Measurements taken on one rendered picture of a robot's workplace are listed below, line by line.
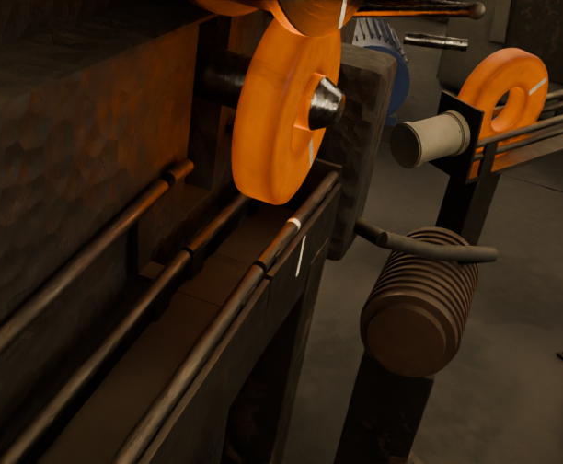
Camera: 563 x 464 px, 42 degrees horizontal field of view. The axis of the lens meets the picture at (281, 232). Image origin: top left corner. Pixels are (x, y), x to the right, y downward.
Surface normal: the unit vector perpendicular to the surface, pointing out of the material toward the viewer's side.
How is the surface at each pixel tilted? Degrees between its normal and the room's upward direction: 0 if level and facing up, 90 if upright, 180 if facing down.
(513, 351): 0
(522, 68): 90
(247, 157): 102
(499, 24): 90
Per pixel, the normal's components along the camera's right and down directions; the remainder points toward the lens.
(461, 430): 0.15, -0.85
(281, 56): -0.15, -0.29
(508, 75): 0.55, 0.50
